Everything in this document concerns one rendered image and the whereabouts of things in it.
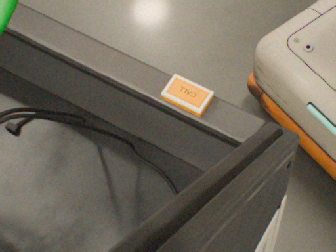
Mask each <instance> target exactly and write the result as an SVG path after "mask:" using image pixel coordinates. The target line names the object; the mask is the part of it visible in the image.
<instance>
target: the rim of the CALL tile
mask: <svg viewBox="0 0 336 252"><path fill-rule="evenodd" d="M175 78H179V79H180V80H183V81H185V82H187V83H189V84H191V85H193V86H195V87H198V88H199V89H203V90H204V91H207V92H208V93H209V94H208V95H207V98H206V99H205V100H204V101H203V104H202V105H201V106H200V107H199V108H198V107H195V106H194V105H191V104H189V103H188V102H185V101H183V100H181V99H179V98H177V97H175V96H173V95H171V94H168V93H166V91H167V89H168V88H169V87H170V85H171V84H172V82H173V80H175ZM161 95H162V96H164V97H165V98H169V99H170V100H173V101H174V102H177V103H178V104H180V105H183V106H184V107H187V108H189V109H190V110H193V111H194V112H197V113H199V114H200V113H202V111H203V110H204V108H205V107H206V105H207V103H208V102H209V101H210V99H211V97H212V96H213V95H214V92H213V91H210V90H209V89H206V88H205V87H202V86H200V85H198V84H196V83H193V82H191V81H190V80H187V79H185V78H183V77H181V76H180V75H177V74H174V76H173V77H172V78H171V80H170V81H169V83H168V84H167V86H166V87H165V89H164V90H163V91H162V93H161Z"/></svg>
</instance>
